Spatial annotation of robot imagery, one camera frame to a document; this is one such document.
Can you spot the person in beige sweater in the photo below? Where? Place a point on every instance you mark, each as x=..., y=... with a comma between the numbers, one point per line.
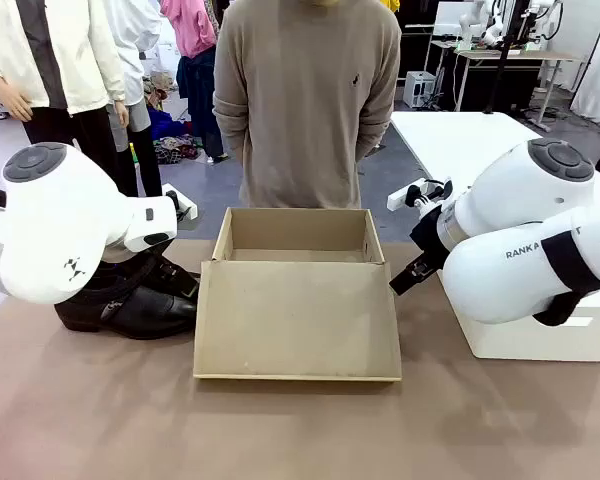
x=305, y=100

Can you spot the large white table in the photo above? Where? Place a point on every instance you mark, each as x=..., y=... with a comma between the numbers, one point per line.
x=455, y=145

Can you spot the black leather buckle shoe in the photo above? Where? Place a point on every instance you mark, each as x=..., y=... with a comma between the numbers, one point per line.
x=180, y=282
x=140, y=312

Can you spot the white computer case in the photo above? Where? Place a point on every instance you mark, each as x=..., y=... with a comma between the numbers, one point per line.
x=420, y=90

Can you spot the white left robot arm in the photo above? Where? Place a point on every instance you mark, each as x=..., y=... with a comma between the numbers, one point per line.
x=55, y=225

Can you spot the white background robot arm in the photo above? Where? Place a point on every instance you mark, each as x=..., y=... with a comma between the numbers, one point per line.
x=472, y=25

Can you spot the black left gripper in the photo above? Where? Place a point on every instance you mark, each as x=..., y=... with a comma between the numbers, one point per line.
x=127, y=262

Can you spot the colourful clothes pile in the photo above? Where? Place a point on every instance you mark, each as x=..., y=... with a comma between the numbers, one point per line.
x=172, y=147

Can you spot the background work table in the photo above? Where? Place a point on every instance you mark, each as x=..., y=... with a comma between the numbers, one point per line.
x=505, y=55

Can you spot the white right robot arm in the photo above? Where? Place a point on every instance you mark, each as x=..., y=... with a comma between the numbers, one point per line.
x=520, y=200

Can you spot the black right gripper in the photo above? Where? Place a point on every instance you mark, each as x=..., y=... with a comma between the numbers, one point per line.
x=430, y=235

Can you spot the mannequin in cream jacket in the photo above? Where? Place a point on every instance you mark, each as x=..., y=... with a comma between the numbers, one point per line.
x=80, y=50

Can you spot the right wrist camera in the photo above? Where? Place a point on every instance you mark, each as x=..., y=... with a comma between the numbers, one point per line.
x=405, y=197

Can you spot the hats pile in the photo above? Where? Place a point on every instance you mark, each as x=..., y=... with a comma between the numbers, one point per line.
x=160, y=87

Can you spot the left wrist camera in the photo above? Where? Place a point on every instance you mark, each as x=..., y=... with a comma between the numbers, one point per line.
x=172, y=194

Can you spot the black tripod pole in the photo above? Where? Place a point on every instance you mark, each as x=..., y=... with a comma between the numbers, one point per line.
x=502, y=50

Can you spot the brown cardboard shoe box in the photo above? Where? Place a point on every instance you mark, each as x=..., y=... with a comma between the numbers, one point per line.
x=295, y=310

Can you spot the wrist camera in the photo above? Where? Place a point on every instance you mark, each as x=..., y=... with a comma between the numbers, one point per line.
x=405, y=197
x=172, y=194

